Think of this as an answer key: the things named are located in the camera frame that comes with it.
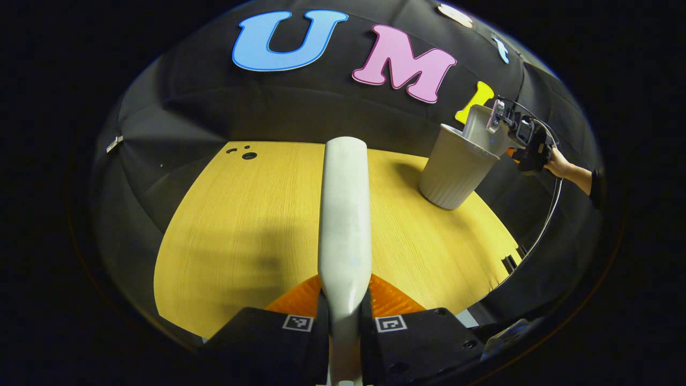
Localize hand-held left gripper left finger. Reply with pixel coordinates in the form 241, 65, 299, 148
206, 274, 329, 386

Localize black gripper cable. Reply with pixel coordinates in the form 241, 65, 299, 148
490, 98, 564, 290

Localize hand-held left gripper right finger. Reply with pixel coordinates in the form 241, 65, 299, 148
360, 273, 486, 386

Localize white ribbed garbage bin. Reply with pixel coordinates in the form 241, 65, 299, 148
419, 124, 502, 210

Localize wooden desktop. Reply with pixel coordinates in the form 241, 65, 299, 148
154, 140, 521, 339

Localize grey plastic dustpan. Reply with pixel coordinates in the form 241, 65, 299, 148
462, 104, 510, 157

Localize black backdrop cloth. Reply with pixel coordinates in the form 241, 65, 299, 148
91, 0, 606, 344

